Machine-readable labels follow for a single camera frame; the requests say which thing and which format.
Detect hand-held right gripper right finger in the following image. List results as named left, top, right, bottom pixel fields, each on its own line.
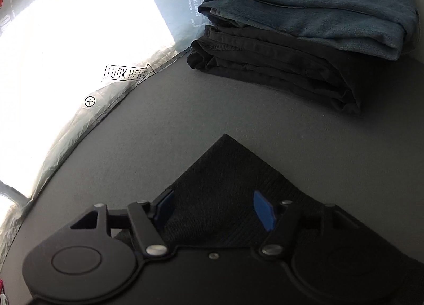
left=253, top=190, right=368, bottom=259

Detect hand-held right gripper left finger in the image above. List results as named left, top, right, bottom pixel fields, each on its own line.
left=68, top=189, right=176, bottom=257

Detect black knit sweater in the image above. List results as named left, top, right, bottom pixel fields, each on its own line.
left=113, top=133, right=424, bottom=279

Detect folded black pants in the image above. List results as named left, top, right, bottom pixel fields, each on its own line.
left=186, top=15, right=361, bottom=114

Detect white printed sheet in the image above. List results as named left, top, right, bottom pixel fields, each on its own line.
left=0, top=0, right=259, bottom=259

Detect folded blue jeans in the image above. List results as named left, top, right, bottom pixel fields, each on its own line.
left=198, top=0, right=418, bottom=62

